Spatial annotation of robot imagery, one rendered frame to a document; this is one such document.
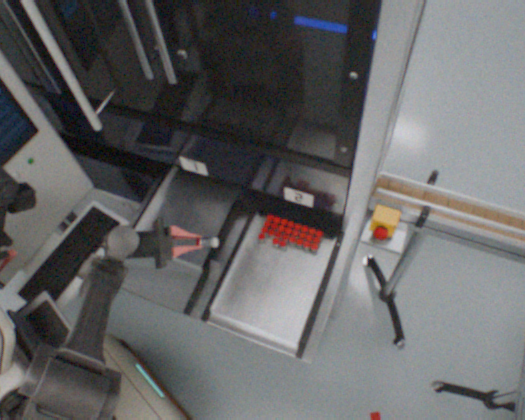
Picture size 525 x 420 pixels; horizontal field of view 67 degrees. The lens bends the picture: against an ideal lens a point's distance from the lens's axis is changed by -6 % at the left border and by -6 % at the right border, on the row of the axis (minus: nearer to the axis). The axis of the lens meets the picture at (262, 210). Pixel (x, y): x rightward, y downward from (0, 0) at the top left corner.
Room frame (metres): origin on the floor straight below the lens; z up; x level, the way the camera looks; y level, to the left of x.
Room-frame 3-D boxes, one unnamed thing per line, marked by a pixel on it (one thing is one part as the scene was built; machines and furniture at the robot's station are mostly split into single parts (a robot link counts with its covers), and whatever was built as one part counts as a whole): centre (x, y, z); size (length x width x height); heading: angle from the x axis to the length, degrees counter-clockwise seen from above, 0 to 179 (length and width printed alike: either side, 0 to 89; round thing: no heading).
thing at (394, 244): (0.57, -0.38, 0.87); 0.14 x 0.13 x 0.02; 151
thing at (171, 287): (0.58, 0.12, 0.87); 0.70 x 0.48 x 0.02; 61
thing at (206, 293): (0.45, 0.19, 0.91); 0.14 x 0.03 x 0.06; 150
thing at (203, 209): (0.73, 0.23, 0.90); 0.34 x 0.26 x 0.04; 151
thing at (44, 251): (0.68, 0.71, 0.79); 0.45 x 0.28 x 0.03; 141
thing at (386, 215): (0.54, -0.34, 1.00); 0.08 x 0.07 x 0.07; 151
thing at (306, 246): (0.56, -0.07, 0.90); 0.18 x 0.02 x 0.05; 60
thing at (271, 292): (0.47, -0.01, 0.90); 0.34 x 0.26 x 0.04; 150
